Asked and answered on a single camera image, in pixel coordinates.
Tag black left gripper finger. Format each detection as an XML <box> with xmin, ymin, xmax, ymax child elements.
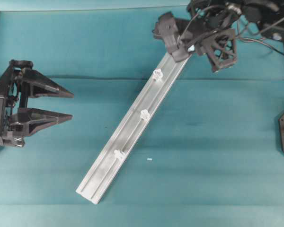
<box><xmin>20</xmin><ymin>68</ymin><xmax>74</xmax><ymax>98</ymax></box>
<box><xmin>10</xmin><ymin>108</ymin><xmax>72</xmax><ymax>137</ymax></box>

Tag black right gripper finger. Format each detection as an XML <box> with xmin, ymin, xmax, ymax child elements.
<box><xmin>153</xmin><ymin>13</ymin><xmax>179</xmax><ymax>53</ymax></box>
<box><xmin>171</xmin><ymin>45</ymin><xmax>194</xmax><ymax>62</ymax></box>

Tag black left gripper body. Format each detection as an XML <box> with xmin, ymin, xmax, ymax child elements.
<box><xmin>0</xmin><ymin>60</ymin><xmax>33</xmax><ymax>146</ymax></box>

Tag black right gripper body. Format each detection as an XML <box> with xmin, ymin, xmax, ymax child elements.
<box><xmin>180</xmin><ymin>28</ymin><xmax>237</xmax><ymax>72</ymax></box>

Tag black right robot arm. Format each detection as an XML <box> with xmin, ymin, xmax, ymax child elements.
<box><xmin>153</xmin><ymin>0</ymin><xmax>284</xmax><ymax>72</ymax></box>

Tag white zip-tie ring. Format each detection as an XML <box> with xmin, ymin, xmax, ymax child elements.
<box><xmin>139</xmin><ymin>109</ymin><xmax>150</xmax><ymax>121</ymax></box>
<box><xmin>152</xmin><ymin>69</ymin><xmax>164</xmax><ymax>82</ymax></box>
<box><xmin>113</xmin><ymin>149</ymin><xmax>125</xmax><ymax>160</ymax></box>

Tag silver aluminium rail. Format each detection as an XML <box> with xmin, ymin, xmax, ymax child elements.
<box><xmin>76</xmin><ymin>53</ymin><xmax>189</xmax><ymax>204</ymax></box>

